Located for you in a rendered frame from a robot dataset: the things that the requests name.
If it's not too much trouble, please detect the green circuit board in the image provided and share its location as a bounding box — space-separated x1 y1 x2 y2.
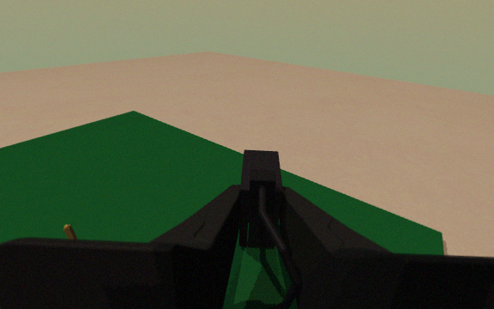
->
0 111 443 309

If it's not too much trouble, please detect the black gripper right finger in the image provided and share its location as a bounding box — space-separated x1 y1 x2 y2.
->
280 186 494 309

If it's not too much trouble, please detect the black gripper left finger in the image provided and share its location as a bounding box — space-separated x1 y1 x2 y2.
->
0 185 240 309

